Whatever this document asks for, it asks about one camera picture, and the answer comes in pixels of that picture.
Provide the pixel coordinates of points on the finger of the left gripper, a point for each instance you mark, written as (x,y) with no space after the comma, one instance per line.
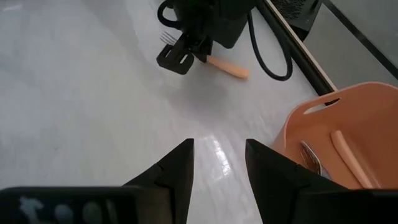
(163,60)
(203,49)

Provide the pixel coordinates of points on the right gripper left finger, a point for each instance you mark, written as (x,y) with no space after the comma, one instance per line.
(174,186)

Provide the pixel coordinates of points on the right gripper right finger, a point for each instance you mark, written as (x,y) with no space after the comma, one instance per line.
(280,193)

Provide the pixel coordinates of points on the orange plastic bin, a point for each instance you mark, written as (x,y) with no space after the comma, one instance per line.
(367,118)

